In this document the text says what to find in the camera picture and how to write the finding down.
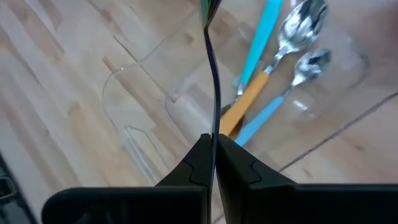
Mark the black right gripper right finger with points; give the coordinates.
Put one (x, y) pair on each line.
(280, 205)

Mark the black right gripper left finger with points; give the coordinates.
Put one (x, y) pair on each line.
(186, 202)

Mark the clear plastic bin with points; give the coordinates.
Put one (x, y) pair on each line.
(140, 102)

